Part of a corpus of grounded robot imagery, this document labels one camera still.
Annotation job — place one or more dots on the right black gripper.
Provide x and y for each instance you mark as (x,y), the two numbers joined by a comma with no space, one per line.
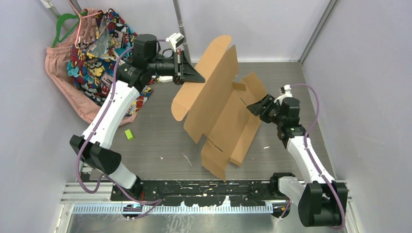
(257,108)

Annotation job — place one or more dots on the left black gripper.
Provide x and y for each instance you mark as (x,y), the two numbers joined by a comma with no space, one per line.
(176,80)

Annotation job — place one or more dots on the brown cardboard box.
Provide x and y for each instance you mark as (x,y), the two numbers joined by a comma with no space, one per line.
(217,108)

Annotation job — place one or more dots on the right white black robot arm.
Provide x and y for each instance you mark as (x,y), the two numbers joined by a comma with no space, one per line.
(321,200)

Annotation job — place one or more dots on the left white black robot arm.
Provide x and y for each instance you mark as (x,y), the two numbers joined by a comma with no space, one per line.
(133,69)

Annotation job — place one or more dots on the white stand with pole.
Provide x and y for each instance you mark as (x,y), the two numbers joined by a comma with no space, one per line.
(184,46)

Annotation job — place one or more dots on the small green block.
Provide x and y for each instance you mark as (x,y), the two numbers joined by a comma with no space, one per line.
(129,134)

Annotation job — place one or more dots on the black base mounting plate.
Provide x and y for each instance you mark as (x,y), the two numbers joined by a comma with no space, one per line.
(211,197)

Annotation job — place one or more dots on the colourful comic print shorts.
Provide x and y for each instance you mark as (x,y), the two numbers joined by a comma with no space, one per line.
(91,66)

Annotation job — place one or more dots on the pink clothes hanger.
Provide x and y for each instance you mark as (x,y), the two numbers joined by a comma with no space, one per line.
(85,32)

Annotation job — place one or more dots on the pink shorts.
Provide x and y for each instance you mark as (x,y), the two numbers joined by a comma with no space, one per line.
(56,67)

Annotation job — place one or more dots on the green clothes hanger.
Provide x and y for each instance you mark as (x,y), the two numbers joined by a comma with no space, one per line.
(59,27)

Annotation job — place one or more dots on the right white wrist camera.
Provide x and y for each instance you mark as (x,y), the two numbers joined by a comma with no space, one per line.
(286,92)

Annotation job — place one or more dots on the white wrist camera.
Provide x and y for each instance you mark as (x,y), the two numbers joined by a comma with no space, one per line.
(175,40)
(286,92)

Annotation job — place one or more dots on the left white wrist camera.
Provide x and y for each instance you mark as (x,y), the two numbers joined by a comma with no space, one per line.
(175,40)

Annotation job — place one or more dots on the aluminium frame rail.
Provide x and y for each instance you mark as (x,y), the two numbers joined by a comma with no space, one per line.
(110,200)

